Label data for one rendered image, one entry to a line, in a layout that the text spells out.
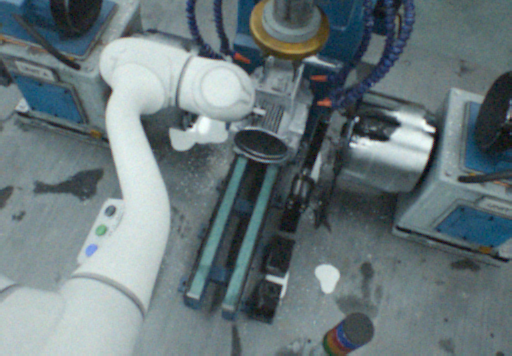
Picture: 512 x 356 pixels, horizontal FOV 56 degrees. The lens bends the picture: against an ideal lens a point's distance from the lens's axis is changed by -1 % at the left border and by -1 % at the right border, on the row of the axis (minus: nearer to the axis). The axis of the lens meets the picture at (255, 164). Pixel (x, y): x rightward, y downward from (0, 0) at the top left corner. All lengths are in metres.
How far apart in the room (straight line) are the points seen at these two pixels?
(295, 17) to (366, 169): 0.43
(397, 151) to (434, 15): 2.19
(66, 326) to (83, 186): 1.03
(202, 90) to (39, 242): 0.82
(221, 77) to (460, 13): 2.74
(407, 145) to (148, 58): 0.66
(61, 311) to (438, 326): 1.13
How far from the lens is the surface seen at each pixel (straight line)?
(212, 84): 0.83
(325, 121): 1.09
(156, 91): 0.88
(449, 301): 1.51
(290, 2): 1.04
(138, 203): 0.66
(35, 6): 1.29
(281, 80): 1.29
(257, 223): 1.31
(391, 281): 1.46
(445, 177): 1.21
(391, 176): 1.26
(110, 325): 0.54
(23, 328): 0.53
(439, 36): 3.25
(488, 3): 3.62
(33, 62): 1.36
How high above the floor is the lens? 2.13
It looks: 61 degrees down
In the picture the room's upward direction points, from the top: 9 degrees clockwise
